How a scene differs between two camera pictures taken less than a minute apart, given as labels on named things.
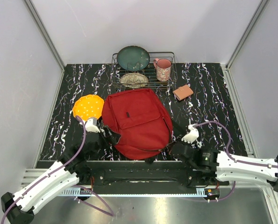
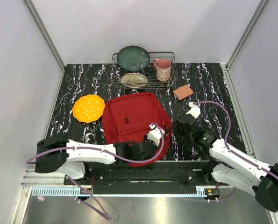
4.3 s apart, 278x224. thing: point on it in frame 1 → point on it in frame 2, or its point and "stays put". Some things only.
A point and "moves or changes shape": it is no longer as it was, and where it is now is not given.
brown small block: [182, 92] stays put
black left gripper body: [102, 143] → [153, 154]
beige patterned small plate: [134, 80] stays put
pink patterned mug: [163, 67] stays put
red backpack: [142, 120] moves or changes shape
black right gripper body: [183, 142] → [185, 134]
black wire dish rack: [153, 70] stays put
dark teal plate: [133, 58] stays put
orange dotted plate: [88, 106] stays put
